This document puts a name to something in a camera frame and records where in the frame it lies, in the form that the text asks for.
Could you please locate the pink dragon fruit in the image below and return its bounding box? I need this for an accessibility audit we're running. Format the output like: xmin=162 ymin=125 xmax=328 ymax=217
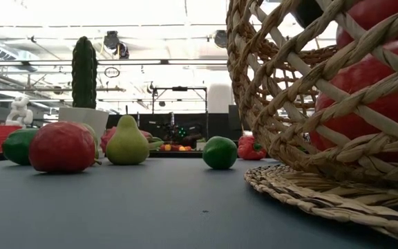
xmin=100 ymin=126 xmax=165 ymax=155

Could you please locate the white column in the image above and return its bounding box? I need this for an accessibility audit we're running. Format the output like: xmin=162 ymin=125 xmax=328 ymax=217
xmin=207 ymin=82 xmax=234 ymax=113

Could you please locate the black cabinet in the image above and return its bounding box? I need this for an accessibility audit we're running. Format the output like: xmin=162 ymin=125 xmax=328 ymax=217
xmin=228 ymin=104 xmax=244 ymax=139

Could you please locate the red round fruit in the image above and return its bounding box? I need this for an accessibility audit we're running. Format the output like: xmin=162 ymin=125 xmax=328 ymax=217
xmin=335 ymin=0 xmax=398 ymax=49

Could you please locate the small green lime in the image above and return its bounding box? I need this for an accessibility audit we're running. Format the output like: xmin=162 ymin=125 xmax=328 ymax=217
xmin=202 ymin=136 xmax=238 ymax=170

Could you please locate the long ceiling light bar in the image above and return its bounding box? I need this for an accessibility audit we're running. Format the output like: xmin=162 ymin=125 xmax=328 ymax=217
xmin=0 ymin=58 xmax=229 ymax=66

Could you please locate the black metal frame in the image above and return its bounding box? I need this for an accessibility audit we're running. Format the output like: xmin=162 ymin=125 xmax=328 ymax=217
xmin=151 ymin=85 xmax=209 ymax=129

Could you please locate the distant toy fruit pile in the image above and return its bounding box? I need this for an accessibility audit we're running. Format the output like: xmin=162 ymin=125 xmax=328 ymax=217
xmin=159 ymin=143 xmax=193 ymax=152

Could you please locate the red box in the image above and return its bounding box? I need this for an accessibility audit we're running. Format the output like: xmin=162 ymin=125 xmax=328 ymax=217
xmin=0 ymin=124 xmax=23 ymax=153

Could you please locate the green cactus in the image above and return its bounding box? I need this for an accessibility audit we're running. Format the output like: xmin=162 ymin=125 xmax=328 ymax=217
xmin=71 ymin=36 xmax=99 ymax=110

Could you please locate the grey ceiling pipe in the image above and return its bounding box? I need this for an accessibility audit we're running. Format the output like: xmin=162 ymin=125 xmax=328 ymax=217
xmin=0 ymin=86 xmax=127 ymax=93

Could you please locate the woven straw basket with handles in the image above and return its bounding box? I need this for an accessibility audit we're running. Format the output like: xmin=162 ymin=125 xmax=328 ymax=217
xmin=225 ymin=0 xmax=398 ymax=190

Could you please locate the red bell pepper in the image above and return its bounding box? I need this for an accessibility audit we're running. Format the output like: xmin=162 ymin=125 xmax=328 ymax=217
xmin=236 ymin=134 xmax=267 ymax=161

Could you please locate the black hanging cable reel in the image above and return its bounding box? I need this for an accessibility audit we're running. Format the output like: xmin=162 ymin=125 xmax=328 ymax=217
xmin=103 ymin=30 xmax=130 ymax=59
xmin=213 ymin=30 xmax=228 ymax=49

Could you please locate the round woven straw placemat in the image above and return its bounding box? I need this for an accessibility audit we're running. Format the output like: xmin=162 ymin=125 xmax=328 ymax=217
xmin=243 ymin=164 xmax=398 ymax=246

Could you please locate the white sculpture figure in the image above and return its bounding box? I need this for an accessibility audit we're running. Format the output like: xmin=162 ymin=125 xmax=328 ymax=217
xmin=5 ymin=95 xmax=34 ymax=127

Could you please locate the black hanging ring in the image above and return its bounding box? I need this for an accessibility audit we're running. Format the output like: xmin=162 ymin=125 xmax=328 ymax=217
xmin=104 ymin=66 xmax=121 ymax=79

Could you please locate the glossy red apple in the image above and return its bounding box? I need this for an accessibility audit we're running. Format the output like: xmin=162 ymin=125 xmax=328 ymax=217
xmin=323 ymin=39 xmax=398 ymax=163

